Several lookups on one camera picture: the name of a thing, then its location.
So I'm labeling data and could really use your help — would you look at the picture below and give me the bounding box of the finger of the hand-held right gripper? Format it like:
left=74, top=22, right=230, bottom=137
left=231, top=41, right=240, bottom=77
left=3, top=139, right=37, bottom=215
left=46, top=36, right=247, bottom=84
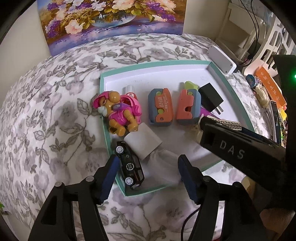
left=240, top=127, right=282, bottom=146
left=200, top=116, right=287, bottom=184

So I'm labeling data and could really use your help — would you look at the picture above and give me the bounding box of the black charger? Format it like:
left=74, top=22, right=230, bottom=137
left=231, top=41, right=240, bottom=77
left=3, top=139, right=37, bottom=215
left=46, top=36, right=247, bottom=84
left=198, top=83, right=224, bottom=116

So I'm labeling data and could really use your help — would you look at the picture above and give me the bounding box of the floral painting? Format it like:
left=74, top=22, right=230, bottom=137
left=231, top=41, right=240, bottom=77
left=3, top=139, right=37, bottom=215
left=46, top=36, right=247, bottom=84
left=37, top=0, right=187, bottom=56

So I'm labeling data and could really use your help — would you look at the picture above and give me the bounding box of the white lattice rack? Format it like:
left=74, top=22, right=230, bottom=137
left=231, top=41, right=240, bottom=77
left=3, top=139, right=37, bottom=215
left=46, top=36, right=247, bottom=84
left=245, top=14, right=296, bottom=78

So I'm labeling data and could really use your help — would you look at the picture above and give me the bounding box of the black toy car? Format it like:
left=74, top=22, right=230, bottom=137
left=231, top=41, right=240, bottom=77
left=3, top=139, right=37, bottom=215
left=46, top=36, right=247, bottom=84
left=115, top=141, right=145, bottom=189

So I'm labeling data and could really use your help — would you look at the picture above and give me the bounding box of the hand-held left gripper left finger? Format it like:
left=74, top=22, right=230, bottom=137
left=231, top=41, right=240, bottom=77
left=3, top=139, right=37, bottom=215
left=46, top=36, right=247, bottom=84
left=28, top=154, right=119, bottom=241

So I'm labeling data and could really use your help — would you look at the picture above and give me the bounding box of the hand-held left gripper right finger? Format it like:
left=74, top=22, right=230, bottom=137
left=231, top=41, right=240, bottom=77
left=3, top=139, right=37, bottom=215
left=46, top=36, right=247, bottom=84
left=178, top=154, right=269, bottom=241

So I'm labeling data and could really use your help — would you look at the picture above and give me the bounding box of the glue bottle with orange label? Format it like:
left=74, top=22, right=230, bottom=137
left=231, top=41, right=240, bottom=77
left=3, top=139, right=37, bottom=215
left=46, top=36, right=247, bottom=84
left=124, top=85, right=137, bottom=98

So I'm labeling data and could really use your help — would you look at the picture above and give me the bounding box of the black cable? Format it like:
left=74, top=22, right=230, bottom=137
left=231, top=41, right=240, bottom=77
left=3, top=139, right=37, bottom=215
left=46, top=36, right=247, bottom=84
left=239, top=0, right=260, bottom=66
left=181, top=204, right=204, bottom=241

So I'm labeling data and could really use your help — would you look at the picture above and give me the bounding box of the pink toy dog figure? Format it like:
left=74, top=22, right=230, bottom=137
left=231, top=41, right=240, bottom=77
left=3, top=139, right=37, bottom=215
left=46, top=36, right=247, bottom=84
left=93, top=91, right=142, bottom=137

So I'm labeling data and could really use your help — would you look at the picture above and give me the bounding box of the beige cloth bundle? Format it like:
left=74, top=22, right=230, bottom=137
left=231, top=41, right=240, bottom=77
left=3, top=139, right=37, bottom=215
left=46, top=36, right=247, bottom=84
left=254, top=85, right=271, bottom=108

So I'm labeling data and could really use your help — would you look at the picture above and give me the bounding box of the person's right hand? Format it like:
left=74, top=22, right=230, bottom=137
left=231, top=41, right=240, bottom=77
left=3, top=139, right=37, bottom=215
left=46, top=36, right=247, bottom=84
left=260, top=205, right=296, bottom=241

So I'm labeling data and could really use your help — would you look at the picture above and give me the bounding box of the blue and orange toy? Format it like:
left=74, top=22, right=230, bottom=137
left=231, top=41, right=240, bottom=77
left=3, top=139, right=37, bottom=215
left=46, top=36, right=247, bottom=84
left=148, top=88, right=174, bottom=127

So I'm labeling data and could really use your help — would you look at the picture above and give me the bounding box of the black phone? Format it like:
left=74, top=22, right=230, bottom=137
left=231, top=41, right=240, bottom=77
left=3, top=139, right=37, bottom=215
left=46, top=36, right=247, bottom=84
left=269, top=100, right=282, bottom=144

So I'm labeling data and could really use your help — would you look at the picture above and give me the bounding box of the white charger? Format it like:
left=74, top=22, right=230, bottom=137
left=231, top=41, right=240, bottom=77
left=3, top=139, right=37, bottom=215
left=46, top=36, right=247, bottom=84
left=125, top=123, right=162, bottom=161

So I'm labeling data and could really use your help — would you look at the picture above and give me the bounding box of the yellow green packet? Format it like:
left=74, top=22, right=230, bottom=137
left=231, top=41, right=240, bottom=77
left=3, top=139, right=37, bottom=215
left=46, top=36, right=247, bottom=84
left=277, top=109, right=288, bottom=147

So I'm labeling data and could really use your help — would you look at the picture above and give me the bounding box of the brown patterned bar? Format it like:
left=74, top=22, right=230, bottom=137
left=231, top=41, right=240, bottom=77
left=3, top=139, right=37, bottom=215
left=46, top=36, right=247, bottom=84
left=203, top=117, right=243, bottom=133

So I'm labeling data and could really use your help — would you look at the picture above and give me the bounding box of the teal cardboard tray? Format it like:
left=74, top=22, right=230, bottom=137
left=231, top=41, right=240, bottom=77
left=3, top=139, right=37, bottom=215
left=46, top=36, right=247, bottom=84
left=99, top=61, right=255, bottom=197

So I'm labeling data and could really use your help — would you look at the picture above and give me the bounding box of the white rectangular device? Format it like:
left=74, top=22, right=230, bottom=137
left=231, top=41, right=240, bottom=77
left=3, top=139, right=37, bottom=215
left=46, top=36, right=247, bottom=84
left=207, top=45, right=238, bottom=75

